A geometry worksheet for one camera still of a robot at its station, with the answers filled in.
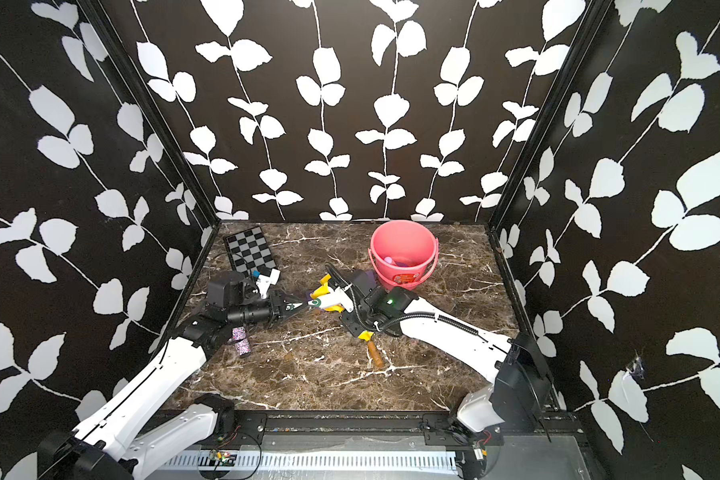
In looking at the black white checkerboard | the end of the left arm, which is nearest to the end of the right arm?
the end of the left arm

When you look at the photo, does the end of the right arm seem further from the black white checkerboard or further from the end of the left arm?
the black white checkerboard

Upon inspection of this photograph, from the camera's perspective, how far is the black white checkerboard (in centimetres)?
106
